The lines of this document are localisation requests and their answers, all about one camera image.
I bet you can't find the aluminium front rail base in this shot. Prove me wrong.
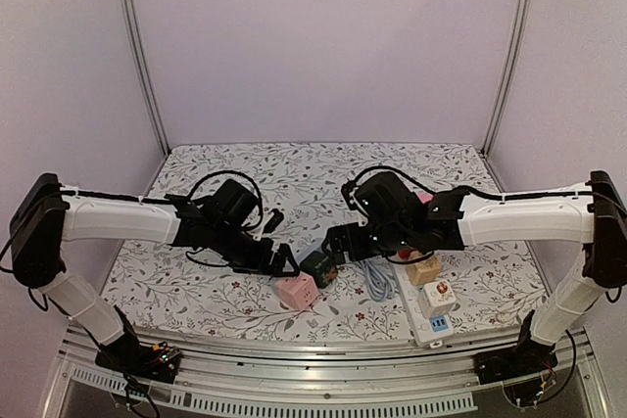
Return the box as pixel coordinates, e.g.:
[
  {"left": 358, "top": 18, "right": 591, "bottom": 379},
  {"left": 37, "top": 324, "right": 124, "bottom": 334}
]
[{"left": 41, "top": 324, "right": 613, "bottom": 418}]

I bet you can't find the dark green cube socket adapter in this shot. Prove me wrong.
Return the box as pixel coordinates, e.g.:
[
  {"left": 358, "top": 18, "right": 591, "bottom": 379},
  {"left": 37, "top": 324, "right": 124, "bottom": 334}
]
[{"left": 300, "top": 251, "right": 338, "bottom": 289}]

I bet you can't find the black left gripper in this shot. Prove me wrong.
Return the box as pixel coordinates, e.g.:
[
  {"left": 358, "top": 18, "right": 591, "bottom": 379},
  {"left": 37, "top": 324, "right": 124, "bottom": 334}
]
[{"left": 210, "top": 221, "right": 300, "bottom": 277}]

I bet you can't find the light blue power cable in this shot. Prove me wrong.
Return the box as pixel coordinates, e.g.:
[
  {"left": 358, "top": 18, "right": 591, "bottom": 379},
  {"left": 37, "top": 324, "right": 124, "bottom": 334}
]
[{"left": 360, "top": 259, "right": 398, "bottom": 302}]

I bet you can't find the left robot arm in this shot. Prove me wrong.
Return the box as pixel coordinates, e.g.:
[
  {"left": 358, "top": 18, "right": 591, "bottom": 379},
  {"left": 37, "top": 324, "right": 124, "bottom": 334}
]
[{"left": 1, "top": 173, "right": 300, "bottom": 384}]

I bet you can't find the floral patterned table mat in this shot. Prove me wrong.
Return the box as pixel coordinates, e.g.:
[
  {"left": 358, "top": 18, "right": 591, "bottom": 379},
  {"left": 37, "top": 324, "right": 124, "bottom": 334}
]
[{"left": 103, "top": 143, "right": 547, "bottom": 343}]

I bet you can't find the left aluminium frame post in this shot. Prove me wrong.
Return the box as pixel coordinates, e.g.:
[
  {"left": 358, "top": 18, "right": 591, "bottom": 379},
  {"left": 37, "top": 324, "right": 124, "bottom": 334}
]
[{"left": 120, "top": 0, "right": 171, "bottom": 157}]

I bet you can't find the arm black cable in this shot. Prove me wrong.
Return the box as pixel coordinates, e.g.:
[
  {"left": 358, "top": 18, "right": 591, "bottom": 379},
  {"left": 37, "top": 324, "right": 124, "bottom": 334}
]
[
  {"left": 58, "top": 170, "right": 264, "bottom": 209},
  {"left": 352, "top": 166, "right": 597, "bottom": 204}
]

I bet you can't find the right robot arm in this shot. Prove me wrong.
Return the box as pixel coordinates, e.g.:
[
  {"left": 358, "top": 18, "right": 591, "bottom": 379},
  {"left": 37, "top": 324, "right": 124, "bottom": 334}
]
[{"left": 322, "top": 165, "right": 626, "bottom": 384}]

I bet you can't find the white cube adapter red flower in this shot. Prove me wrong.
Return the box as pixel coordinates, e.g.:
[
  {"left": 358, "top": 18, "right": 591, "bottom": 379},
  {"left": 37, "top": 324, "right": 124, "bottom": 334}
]
[{"left": 417, "top": 280, "right": 458, "bottom": 319}]

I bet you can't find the red cube socket adapter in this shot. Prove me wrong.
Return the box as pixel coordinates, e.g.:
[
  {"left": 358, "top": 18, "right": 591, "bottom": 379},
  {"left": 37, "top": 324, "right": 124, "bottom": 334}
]
[{"left": 398, "top": 249, "right": 414, "bottom": 260}]

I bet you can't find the aluminium frame post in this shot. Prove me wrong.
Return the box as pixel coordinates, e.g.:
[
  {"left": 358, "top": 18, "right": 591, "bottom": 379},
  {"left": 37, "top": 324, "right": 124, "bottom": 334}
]
[
  {"left": 480, "top": 0, "right": 532, "bottom": 160},
  {"left": 120, "top": 0, "right": 171, "bottom": 157}
]

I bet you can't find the pink flat plug adapter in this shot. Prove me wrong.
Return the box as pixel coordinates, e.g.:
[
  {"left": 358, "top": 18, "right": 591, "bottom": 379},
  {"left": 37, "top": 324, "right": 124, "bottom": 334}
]
[{"left": 417, "top": 193, "right": 433, "bottom": 205}]

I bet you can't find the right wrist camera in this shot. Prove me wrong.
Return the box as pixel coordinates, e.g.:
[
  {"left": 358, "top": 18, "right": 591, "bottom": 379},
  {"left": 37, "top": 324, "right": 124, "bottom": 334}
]
[{"left": 341, "top": 171, "right": 424, "bottom": 234}]

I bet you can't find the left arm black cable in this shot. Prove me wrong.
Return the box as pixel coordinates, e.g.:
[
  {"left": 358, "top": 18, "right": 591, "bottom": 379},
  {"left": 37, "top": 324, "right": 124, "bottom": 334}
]
[{"left": 58, "top": 170, "right": 264, "bottom": 209}]

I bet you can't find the long white power strip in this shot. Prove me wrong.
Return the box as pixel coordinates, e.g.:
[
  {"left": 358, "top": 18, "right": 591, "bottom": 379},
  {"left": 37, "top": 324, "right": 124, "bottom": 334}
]
[{"left": 394, "top": 258, "right": 458, "bottom": 348}]

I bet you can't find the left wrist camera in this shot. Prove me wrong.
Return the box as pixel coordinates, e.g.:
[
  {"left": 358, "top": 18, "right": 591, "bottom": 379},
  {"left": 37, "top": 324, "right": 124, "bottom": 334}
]
[{"left": 214, "top": 179, "right": 284, "bottom": 234}]

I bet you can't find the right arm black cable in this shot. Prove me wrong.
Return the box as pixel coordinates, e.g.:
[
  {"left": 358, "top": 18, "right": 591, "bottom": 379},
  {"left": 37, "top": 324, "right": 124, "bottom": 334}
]
[{"left": 352, "top": 166, "right": 597, "bottom": 204}]

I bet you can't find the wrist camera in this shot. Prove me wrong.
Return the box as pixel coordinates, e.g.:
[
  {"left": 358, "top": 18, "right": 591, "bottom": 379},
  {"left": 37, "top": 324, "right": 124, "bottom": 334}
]
[
  {"left": 341, "top": 171, "right": 424, "bottom": 234},
  {"left": 214, "top": 179, "right": 284, "bottom": 234}
]

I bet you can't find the pink cube socket adapter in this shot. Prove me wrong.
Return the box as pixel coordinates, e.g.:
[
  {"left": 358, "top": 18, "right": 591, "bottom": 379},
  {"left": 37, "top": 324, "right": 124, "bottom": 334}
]
[{"left": 274, "top": 272, "right": 319, "bottom": 310}]

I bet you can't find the beige cube socket adapter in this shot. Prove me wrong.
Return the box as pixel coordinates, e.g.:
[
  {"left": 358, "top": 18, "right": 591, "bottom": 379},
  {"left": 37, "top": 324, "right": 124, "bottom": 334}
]
[{"left": 405, "top": 255, "right": 442, "bottom": 286}]

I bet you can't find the right aluminium frame post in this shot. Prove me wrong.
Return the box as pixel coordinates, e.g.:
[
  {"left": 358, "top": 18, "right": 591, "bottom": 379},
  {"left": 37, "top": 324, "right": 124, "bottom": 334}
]
[{"left": 480, "top": 0, "right": 532, "bottom": 160}]

